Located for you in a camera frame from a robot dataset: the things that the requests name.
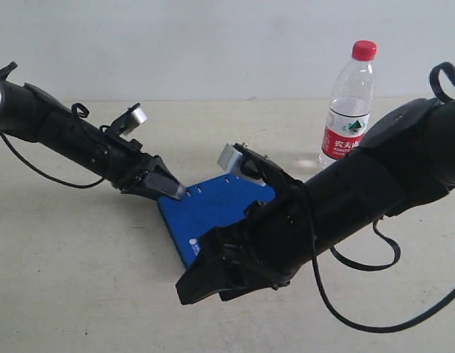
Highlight clear plastic water bottle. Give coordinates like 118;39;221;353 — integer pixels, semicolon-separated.
318;40;377;168

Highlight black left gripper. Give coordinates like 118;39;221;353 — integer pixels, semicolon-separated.
100;113;186;200

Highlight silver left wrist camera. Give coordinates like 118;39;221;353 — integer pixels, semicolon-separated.
121;103;148;135

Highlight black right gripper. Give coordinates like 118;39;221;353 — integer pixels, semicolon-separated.
176;148;315;304

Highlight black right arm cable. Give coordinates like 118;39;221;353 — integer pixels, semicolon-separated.
300;61;455;334

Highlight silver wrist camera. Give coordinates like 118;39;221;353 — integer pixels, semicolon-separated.
121;103;148;135
217;143;266;187

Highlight blue ring binder notebook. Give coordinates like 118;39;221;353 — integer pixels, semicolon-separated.
157;174;276;268

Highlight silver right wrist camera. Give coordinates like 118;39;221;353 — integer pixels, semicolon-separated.
217;143;266;187

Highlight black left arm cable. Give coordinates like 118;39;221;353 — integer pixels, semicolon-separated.
0;102;105;189

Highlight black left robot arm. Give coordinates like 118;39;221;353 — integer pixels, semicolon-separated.
0;62;186;200

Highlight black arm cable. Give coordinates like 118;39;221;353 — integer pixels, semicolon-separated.
300;61;455;334
0;102;105;189

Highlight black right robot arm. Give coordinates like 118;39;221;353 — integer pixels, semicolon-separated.
176;99;455;304

